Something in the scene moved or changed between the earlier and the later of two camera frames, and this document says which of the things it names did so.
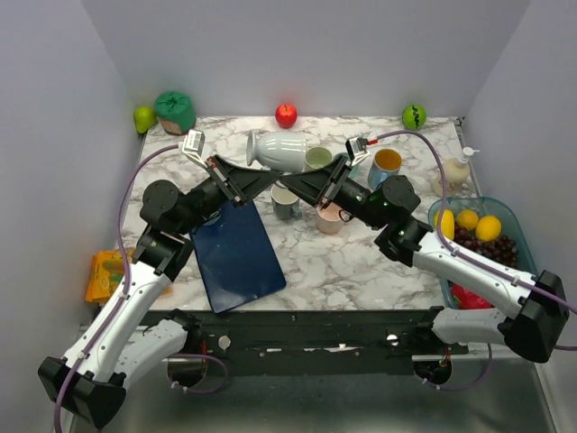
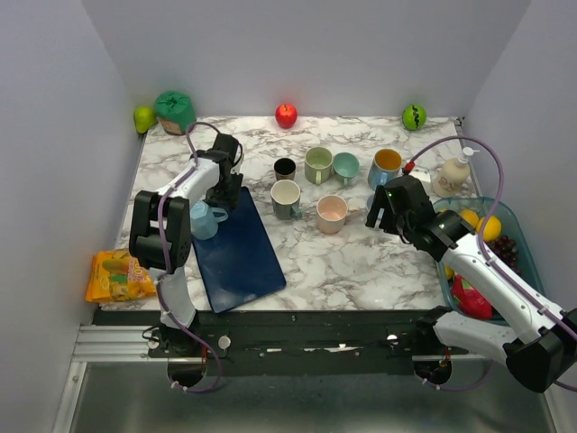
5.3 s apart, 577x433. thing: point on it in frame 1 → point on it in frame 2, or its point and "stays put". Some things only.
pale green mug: [318, 157] stays put
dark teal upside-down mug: [286, 204] stays put
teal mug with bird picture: [354, 170] stays put
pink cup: [329, 218] stays put
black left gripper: [243, 182] → [230, 198]
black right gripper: [312, 184] → [385, 222]
